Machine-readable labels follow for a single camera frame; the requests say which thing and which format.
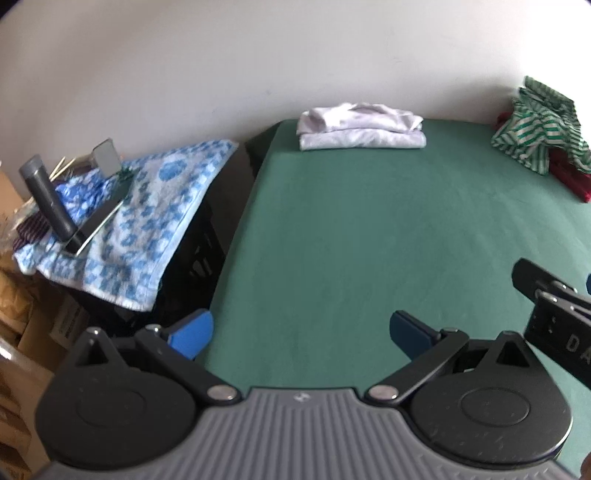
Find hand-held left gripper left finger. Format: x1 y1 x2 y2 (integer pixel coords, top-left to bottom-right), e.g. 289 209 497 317
71 310 243 408

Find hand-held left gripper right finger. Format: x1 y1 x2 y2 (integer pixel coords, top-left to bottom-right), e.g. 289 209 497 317
365 310 536 407

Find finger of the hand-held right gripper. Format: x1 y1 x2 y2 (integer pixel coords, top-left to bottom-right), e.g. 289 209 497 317
512 258 591 317

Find white t-shirt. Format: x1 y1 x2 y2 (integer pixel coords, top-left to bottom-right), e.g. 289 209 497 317
296 103 426 151

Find black storage crate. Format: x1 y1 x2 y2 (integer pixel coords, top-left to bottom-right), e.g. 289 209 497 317
111 138 278 337

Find dark red knitted garment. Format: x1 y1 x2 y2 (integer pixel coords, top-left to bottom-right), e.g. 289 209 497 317
496 111 591 203

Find blue floral towel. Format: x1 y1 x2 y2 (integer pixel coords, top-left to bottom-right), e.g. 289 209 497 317
14 138 240 311

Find green striped shirt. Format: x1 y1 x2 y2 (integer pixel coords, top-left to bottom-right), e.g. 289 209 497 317
490 76 591 176

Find blue patterned plastic bag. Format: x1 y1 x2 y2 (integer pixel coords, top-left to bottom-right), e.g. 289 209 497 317
54 168 121 222

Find cardboard boxes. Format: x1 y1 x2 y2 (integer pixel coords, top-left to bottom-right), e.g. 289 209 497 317
0 171 90 480

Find maroon striped cloth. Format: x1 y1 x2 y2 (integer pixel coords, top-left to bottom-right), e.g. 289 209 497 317
13 213 56 250

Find small rectangular mirror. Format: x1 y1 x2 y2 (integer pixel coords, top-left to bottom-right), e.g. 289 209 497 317
91 137 122 177

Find grey cylindrical tube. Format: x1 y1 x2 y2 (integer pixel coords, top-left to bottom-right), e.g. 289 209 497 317
19 156 77 242

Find bundle of wooden sticks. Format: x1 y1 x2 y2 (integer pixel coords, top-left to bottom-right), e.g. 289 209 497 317
51 156 93 178

